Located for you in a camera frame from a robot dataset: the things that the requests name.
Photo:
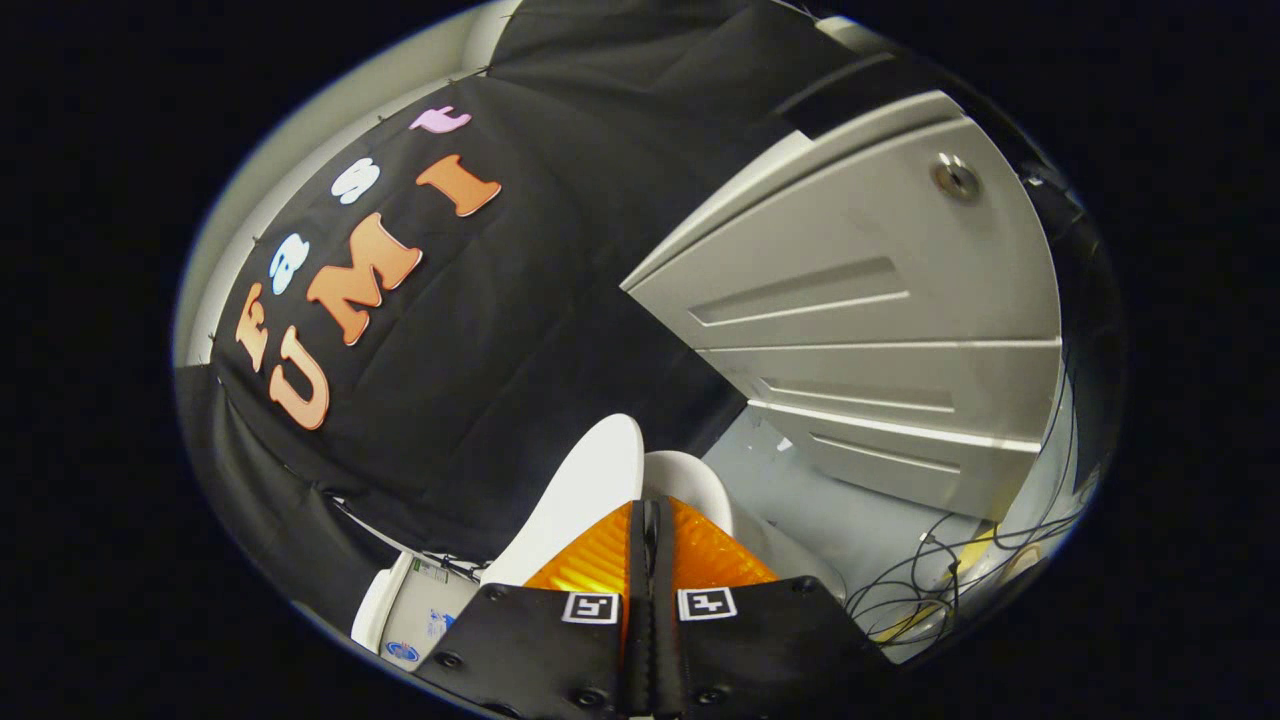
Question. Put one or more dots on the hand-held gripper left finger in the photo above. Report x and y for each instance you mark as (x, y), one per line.
(520, 650)

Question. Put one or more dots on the white toilet lid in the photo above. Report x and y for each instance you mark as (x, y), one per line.
(580, 490)

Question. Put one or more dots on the white drawer cabinet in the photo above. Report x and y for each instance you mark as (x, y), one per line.
(880, 250)

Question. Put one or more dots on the black backdrop cloth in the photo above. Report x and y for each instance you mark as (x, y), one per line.
(520, 360)

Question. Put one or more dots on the white toilet with tank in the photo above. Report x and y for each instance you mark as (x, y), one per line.
(420, 615)

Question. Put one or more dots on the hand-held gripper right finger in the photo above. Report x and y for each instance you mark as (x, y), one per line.
(780, 640)

